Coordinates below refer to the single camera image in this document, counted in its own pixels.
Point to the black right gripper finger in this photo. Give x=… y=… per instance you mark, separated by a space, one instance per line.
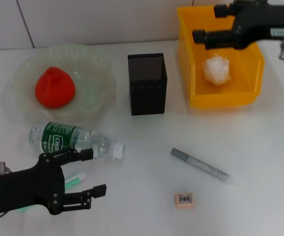
x=224 y=10
x=218 y=39

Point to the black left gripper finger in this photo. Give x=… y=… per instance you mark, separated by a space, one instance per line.
x=95 y=191
x=83 y=154

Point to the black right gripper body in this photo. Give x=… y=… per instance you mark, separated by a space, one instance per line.
x=260 y=19

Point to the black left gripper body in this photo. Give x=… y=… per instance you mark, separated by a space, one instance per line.
x=21 y=191

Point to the green pen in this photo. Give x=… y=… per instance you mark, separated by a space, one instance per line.
x=74 y=179

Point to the clear green-label water bottle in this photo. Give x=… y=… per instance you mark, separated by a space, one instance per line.
x=58 y=137

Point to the white paper ball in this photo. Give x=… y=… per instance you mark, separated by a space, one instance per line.
x=217 y=70

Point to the orange fruit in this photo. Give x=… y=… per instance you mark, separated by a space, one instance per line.
x=54 y=88

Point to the green glass fruit plate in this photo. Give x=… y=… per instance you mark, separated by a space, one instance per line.
x=93 y=73

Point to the black mesh pen holder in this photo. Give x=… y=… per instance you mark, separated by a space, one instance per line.
x=148 y=98

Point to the beige eraser with barcode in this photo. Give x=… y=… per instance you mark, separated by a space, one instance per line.
x=185 y=200

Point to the grey marker pen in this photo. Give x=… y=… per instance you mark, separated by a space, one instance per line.
x=201 y=164

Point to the yellow plastic bin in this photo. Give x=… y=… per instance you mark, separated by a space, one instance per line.
x=230 y=98

